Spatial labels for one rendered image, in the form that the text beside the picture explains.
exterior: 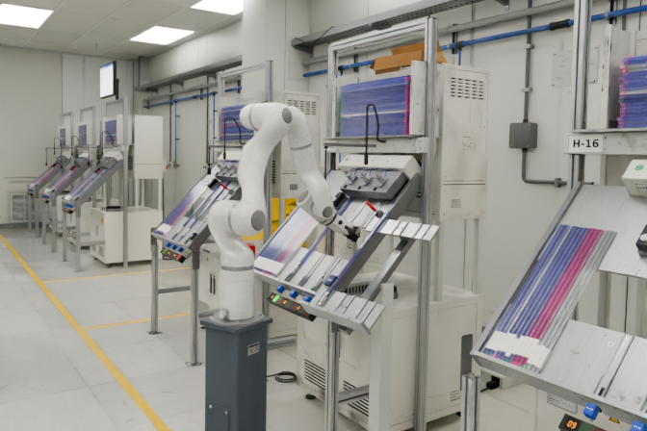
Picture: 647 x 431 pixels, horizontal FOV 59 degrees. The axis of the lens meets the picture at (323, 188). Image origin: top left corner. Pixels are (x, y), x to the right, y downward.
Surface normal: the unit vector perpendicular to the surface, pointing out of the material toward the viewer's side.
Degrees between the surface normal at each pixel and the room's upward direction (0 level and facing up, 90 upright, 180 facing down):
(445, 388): 90
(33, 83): 90
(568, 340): 44
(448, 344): 90
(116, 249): 90
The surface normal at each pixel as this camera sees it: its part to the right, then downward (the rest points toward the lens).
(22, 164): 0.57, 0.06
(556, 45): -0.82, 0.02
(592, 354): -0.56, -0.70
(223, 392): -0.58, 0.04
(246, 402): 0.81, 0.05
